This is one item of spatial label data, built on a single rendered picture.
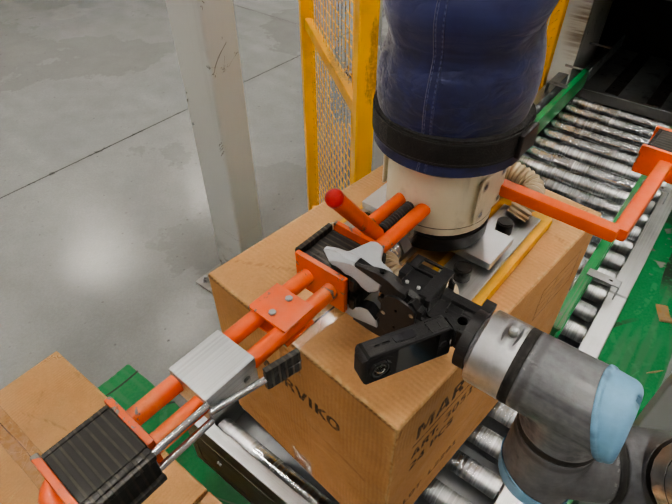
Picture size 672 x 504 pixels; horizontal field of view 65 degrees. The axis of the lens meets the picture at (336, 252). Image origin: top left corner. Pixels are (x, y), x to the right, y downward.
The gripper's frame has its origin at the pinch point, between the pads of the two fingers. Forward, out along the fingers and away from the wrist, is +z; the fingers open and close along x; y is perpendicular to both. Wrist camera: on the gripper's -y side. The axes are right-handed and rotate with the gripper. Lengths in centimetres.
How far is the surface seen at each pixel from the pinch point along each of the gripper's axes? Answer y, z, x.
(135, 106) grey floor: 137, 277, -121
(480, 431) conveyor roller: 32, -19, -66
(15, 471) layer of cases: -40, 58, -66
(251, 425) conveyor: 2, 27, -72
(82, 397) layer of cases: -20, 63, -66
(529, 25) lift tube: 22.7, -10.4, 27.3
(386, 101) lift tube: 17.6, 4.1, 15.9
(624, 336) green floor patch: 138, -41, -121
